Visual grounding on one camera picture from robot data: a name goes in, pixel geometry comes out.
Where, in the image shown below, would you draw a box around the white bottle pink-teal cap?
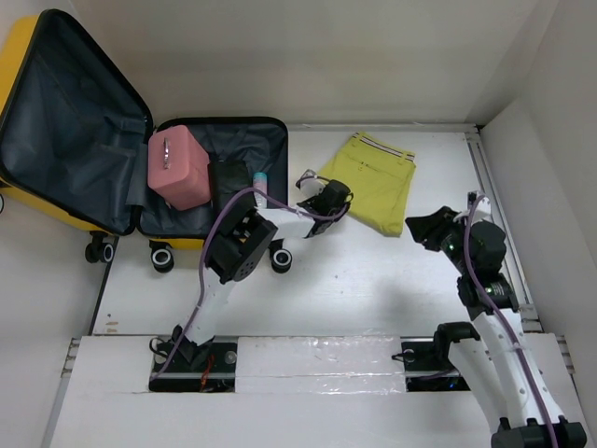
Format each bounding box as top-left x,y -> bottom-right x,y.
253,172 -> 268,208

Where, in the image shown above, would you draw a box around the aluminium side rail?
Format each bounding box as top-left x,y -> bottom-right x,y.
465,125 -> 544,333

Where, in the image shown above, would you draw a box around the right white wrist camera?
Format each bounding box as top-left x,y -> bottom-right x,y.
467,190 -> 492,224

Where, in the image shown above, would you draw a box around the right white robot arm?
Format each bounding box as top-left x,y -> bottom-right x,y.
406,206 -> 588,447

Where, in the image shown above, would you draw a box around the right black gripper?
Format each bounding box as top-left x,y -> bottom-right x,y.
404,205 -> 475,275

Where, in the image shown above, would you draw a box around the pink toiletry case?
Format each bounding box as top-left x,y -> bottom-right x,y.
147,125 -> 211,211

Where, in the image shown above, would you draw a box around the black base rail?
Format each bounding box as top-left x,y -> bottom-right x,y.
148,335 -> 469,395

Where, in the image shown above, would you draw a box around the black leather pouch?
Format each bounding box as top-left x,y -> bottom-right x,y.
208,161 -> 252,215

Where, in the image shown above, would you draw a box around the yellow hard-shell suitcase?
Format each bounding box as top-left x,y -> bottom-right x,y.
0,7 -> 294,275

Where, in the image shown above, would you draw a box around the yellow-green shorts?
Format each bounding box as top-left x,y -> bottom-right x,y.
318,133 -> 416,237

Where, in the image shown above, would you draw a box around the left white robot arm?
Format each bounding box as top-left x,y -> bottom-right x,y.
167,180 -> 352,371

